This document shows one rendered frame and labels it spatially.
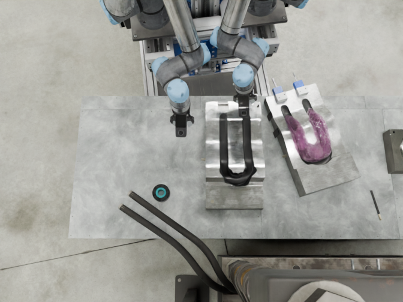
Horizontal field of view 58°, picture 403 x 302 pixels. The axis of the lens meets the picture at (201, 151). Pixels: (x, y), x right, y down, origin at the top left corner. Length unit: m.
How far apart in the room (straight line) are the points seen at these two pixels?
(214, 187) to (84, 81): 1.59
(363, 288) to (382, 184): 1.41
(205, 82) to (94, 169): 1.09
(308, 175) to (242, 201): 0.31
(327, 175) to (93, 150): 1.09
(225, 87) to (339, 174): 1.12
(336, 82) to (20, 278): 2.59
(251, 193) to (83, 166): 0.81
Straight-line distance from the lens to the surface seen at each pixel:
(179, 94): 1.29
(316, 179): 1.67
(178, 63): 1.37
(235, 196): 1.64
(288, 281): 0.49
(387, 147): 1.92
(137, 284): 2.53
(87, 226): 1.77
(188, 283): 2.48
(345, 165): 1.73
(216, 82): 2.53
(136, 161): 1.76
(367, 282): 0.52
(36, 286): 2.72
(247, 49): 1.40
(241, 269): 1.20
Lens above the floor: 2.48
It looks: 75 degrees down
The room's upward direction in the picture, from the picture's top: 2 degrees counter-clockwise
